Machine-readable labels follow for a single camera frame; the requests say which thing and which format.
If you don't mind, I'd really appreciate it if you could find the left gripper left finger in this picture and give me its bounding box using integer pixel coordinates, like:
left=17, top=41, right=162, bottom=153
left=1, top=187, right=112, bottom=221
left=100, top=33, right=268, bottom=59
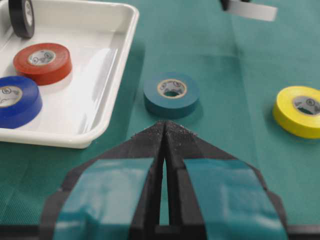
left=39, top=121, right=165, bottom=240

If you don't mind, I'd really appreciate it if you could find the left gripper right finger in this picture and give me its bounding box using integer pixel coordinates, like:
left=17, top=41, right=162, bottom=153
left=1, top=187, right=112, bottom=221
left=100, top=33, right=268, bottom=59
left=163, top=121, right=288, bottom=240

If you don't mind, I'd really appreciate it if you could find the blue tape roll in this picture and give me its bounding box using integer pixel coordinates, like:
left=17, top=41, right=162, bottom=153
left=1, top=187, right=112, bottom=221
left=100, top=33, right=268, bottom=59
left=0, top=76, right=43, bottom=129

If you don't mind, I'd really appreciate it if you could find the red tape roll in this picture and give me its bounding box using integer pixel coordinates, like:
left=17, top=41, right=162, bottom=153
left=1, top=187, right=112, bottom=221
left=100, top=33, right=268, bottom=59
left=13, top=43, right=72, bottom=86

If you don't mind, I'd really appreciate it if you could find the white tape roll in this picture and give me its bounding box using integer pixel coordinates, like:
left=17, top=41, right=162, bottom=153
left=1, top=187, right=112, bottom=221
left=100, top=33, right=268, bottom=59
left=219, top=0, right=278, bottom=22

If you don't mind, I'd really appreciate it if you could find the black tape roll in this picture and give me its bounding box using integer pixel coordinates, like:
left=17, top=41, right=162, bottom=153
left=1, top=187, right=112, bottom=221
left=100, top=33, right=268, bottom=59
left=8, top=0, right=35, bottom=39

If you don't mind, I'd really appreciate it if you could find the green tape roll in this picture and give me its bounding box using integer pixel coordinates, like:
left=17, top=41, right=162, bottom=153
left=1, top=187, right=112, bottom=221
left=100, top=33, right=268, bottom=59
left=143, top=72, right=200, bottom=119

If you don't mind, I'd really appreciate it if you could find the yellow tape roll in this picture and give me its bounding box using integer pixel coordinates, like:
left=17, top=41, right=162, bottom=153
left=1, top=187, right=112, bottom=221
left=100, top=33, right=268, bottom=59
left=272, top=86, right=320, bottom=139

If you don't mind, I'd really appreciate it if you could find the green table cloth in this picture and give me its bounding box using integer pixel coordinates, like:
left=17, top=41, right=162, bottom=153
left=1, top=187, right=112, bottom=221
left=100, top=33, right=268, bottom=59
left=0, top=0, right=320, bottom=225

